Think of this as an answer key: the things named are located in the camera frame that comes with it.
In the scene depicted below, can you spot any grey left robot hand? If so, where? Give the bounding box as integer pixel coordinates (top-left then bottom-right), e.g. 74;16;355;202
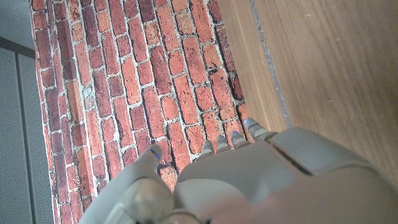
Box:
78;117;398;224

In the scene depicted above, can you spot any grey tape outline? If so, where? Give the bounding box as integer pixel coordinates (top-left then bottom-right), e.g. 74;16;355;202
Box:
248;0;293;129

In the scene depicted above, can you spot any red brick print backdrop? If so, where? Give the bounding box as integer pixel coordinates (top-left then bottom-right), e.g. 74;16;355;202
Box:
27;0;259;224

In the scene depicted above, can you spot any grey perforated door panel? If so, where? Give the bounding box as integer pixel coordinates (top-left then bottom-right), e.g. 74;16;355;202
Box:
0;36;56;224

